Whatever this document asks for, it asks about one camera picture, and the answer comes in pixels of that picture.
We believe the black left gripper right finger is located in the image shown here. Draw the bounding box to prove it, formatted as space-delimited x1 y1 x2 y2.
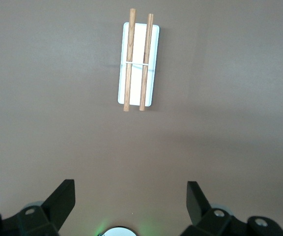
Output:
180 181 283 236

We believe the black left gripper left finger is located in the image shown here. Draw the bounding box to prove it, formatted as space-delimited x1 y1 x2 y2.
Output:
0 179 76 236

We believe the wooden rack rod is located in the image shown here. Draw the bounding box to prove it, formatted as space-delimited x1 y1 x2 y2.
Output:
123 8 136 112
139 13 154 111

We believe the white rack base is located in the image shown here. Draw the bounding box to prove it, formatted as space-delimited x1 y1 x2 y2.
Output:
117 22 160 107

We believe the brown table mat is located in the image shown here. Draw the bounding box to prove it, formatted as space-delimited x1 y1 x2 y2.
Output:
0 0 283 236

